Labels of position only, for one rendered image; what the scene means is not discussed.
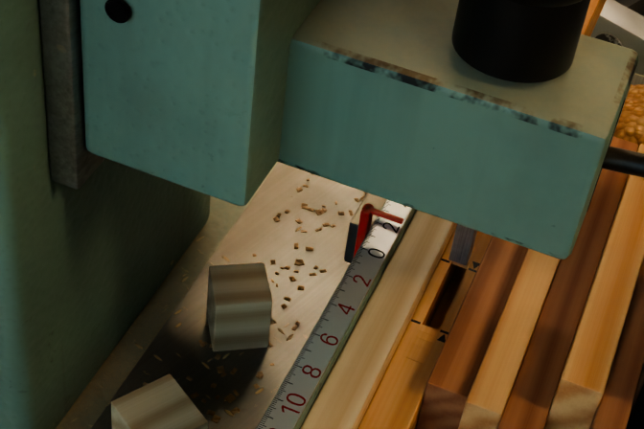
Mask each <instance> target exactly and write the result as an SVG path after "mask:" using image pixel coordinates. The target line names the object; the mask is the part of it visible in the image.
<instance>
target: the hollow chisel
mask: <svg viewBox="0 0 644 429"><path fill-rule="evenodd" d="M476 234H477V231H476V230H474V229H471V228H468V227H465V226H462V225H460V224H457V226H456V230H455V234H454V239H453V243H452V246H451V250H450V254H449V258H448V259H449V260H452V261H455V262H457V263H460V264H463V265H467V263H468V261H469V259H470V257H471V255H472V248H473V245H474V242H475V238H476Z"/></svg>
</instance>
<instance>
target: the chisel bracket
mask: <svg viewBox="0 0 644 429"><path fill-rule="evenodd" d="M458 3H459V0H320V2H319V3H318V4H317V5H316V7H315V8H314V9H313V10H312V12H311V13H310V14H309V16H308V17H307V18H306V20H305V21H304V22H303V23H302V25H301V26H300V27H299V28H298V30H297V31H296V32H295V33H294V35H293V37H292V39H291V42H290V47H289V57H288V67H287V85H286V95H285V105H284V115H283V124H282V134H281V144H280V153H279V160H278V161H277V162H280V163H283V164H286V165H289V166H291V167H294V168H297V169H301V170H304V171H307V172H310V173H313V174H315V175H318V176H321V177H324V178H327V179H330V180H333V181H335V182H338V183H340V184H343V185H346V186H349V187H352V188H355V189H358V190H361V191H363V192H368V193H370V194H373V195H376V196H379V197H382V198H385V199H387V200H390V201H393V202H396V203H399V204H402V205H404V206H407V207H410V208H412V209H415V210H418V211H421V212H424V213H427V214H430V215H435V216H437V217H440V218H443V219H445V220H448V221H451V222H454V223H457V224H460V225H462V226H465V227H468V228H471V229H474V230H476V231H479V232H482V233H484V234H487V235H490V236H493V237H498V238H501V239H504V240H507V241H509V242H512V243H514V244H517V245H520V246H523V247H526V248H529V249H532V250H534V251H537V252H540V253H543V254H545V255H548V256H551V257H554V258H557V259H559V260H565V259H566V258H567V257H568V256H569V255H570V254H571V253H572V250H573V248H574V245H575V242H576V239H577V237H578V235H579V232H580V229H581V227H582V224H583V221H584V219H585V216H586V213H587V211H588V208H589V205H590V202H591V199H592V196H593V194H594V191H595V188H596V185H597V182H598V179H599V177H600V174H601V171H602V165H603V162H604V159H605V156H606V154H607V151H608V150H609V147H610V144H611V141H612V138H613V135H614V132H615V129H616V127H617V124H618V121H619V118H620V115H621V112H622V109H623V106H624V103H625V100H626V98H627V95H628V92H629V89H630V86H631V83H632V80H633V75H634V72H635V70H636V67H637V64H638V54H637V52H636V51H634V50H633V49H629V48H626V47H623V46H619V45H616V44H613V43H610V42H607V41H604V40H601V39H597V38H594V37H591V36H587V35H584V34H581V35H580V39H579V42H578V46H577V49H576V52H575V56H574V58H573V62H572V65H571V66H570V68H569V69H568V70H567V71H566V72H565V73H564V74H562V75H561V76H559V77H557V78H555V79H552V80H548V81H543V82H535V83H522V82H512V81H508V80H503V79H497V78H494V77H491V76H488V75H486V74H484V73H482V72H480V71H478V70H476V69H474V68H473V67H471V66H470V65H469V64H468V63H467V62H465V61H464V60H463V59H462V58H461V57H460V56H459V55H458V54H457V53H456V51H455V49H454V47H453V45H452V39H451V37H452V31H453V26H454V21H455V16H456V13H457V8H458Z"/></svg>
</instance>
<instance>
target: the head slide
mask: <svg viewBox="0 0 644 429"><path fill-rule="evenodd" d="M319 2H320V0H80V28H81V51H82V74H83V98H84V121H85V144H86V148H87V150H88V151H90V152H91V153H93V154H96V155H98V156H101V157H103V158H106V159H109V160H111V161H114V162H117V163H120V164H122V165H125V166H128V167H131V168H134V169H138V170H140V171H143V172H146V173H148V174H151V175H154V176H157V177H160V178H162V179H165V180H168V181H171V182H173V183H175V184H178V185H181V186H184V187H186V188H189V189H192V190H195V191H198V192H202V193H205V194H208V195H211V196H213V197H215V198H218V199H221V200H224V201H226V202H229V203H232V204H235V205H237V206H244V205H246V204H247V203H248V202H249V200H250V199H251V197H252V196H253V194H254V193H255V192H256V190H257V189H258V188H259V187H260V186H261V184H262V183H263V181H264V180H265V178H266V177H267V175H268V174H269V172H270V171H271V170H272V168H273V167H274V165H275V164H276V162H277V161H278V160H279V153H280V144H281V134H282V124H283V115H284V105H285V95H286V85H287V75H288V57H289V47H290V42H291V39H292V37H293V35H294V33H295V32H296V31H297V30H298V28H299V27H300V26H301V25H302V23H303V22H304V21H305V20H306V18H307V17H308V16H309V14H310V13H311V12H312V10H313V9H314V8H315V7H316V5H317V4H318V3H319Z"/></svg>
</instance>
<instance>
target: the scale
mask: <svg viewBox="0 0 644 429"><path fill-rule="evenodd" d="M381 210H382V211H383V212H386V213H389V214H391V215H395V216H398V217H401V218H403V223H402V224H400V223H397V222H394V221H391V220H388V219H385V218H383V217H380V216H378V217H377V219H376V221H375V222H374V224H373V226H372V228H371V229H370V231H369V233H368V235H367V236H366V238H365V239H364V241H363V242H362V244H361V246H360V248H359V250H358V251H357V253H356V256H355V257H354V259H353V261H352V263H351V264H350V266H349V268H348V270H347V271H346V273H345V275H344V277H343V278H342V280H341V282H340V284H339V285H338V287H337V289H336V291H335V292H334V294H333V296H332V298H331V299H330V301H329V303H328V305H327V306H326V308H325V310H324V312H323V313H322V315H321V317H320V319H319V320H318V322H317V324H316V326H315V327H314V329H313V331H312V333H311V334H310V337H309V339H308V341H307V342H306V344H305V346H304V347H303V348H302V350H301V352H300V354H299V355H298V357H297V359H296V361H295V362H294V364H293V366H292V368H291V369H290V371H289V373H288V375H287V377H286V379H285V381H284V382H283V384H282V386H281V388H280V390H279V391H278V393H277V395H276V396H275V397H274V399H273V401H272V403H271V404H270V406H269V408H268V410H267V411H266V413H265V415H264V417H263V419H262V421H261V423H260V424H259V426H258V428H257V429H293V428H294V426H295V424H296V422H297V421H298V419H299V417H300V416H301V414H302V412H303V410H304V409H305V407H306V405H307V403H308V401H309V399H310V397H311V395H312V393H313V391H314V389H315V387H316V385H317V384H318V382H319V380H320V378H321V376H322V374H323V372H324V371H325V370H326V368H327V366H328V364H329V362H330V360H331V359H332V357H333V355H334V352H335V350H336V348H337V347H338V345H339V343H340V341H341V339H342V337H343V335H344V334H345V332H346V330H347V328H348V326H349V324H350V323H351V322H352V320H353V318H354V316H355V314H356V312H357V310H358V308H359V306H360V304H361V302H362V300H363V299H364V297H365V295H366V293H367V291H368V289H369V287H370V286H371V284H372V282H373V280H374V278H375V276H376V275H377V274H378V272H379V270H380V267H381V265H382V263H383V262H384V260H385V258H386V256H387V254H388V252H389V250H390V249H391V247H392V245H393V243H394V241H395V239H396V237H397V236H398V234H399V232H400V230H401V228H402V226H403V224H404V223H405V221H406V219H407V217H408V215H409V213H410V212H411V210H412V208H410V207H407V206H404V205H402V204H399V203H396V202H393V201H390V200H386V202H385V204H384V206H383V208H382V209H381Z"/></svg>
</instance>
